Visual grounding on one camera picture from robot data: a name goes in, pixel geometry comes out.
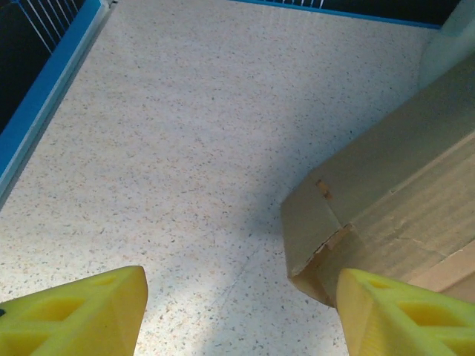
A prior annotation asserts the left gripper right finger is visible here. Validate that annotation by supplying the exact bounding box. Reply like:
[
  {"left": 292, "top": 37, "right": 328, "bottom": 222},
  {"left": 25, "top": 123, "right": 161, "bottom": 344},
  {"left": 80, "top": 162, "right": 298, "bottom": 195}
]
[{"left": 335, "top": 267, "right": 475, "bottom": 356}]

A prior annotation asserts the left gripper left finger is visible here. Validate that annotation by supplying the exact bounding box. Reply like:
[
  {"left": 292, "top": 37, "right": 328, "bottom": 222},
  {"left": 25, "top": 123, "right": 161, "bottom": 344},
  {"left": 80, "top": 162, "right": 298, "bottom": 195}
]
[{"left": 0, "top": 265, "right": 149, "bottom": 356}]

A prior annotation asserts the brown cardboard mailer box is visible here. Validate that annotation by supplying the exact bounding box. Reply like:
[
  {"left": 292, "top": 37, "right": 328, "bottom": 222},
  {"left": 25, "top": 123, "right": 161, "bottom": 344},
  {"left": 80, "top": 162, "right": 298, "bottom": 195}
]
[{"left": 280, "top": 47, "right": 475, "bottom": 309}]

